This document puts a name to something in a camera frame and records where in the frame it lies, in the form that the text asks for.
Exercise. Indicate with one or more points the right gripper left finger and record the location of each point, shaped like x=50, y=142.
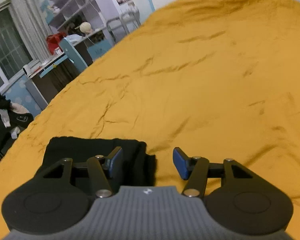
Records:
x=105, y=173

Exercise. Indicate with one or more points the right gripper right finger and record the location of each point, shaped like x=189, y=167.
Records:
x=193, y=170

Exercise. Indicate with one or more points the black garment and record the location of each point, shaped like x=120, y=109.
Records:
x=138, y=168

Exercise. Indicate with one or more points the dark clothes pile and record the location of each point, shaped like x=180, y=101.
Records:
x=11, y=122

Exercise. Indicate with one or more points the mustard yellow bed quilt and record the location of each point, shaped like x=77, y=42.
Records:
x=216, y=78

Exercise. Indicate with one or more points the white desk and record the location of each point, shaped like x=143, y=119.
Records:
x=51, y=77

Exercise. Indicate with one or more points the light blue chair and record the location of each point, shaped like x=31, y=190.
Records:
x=73, y=55

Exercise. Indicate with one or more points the small white device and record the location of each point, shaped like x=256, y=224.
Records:
x=27, y=70

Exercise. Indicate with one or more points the red bag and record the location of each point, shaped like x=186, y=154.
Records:
x=54, y=40

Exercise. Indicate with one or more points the grey metal rack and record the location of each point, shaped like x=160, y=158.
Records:
x=124, y=24

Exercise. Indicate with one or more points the cream round ball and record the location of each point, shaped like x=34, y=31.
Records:
x=85, y=28

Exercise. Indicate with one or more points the window with grille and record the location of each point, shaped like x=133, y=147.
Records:
x=13, y=52

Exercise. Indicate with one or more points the white blue shelf unit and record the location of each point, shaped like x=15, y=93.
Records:
x=64, y=16

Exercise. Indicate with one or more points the white curtain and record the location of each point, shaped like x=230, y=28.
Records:
x=33, y=27

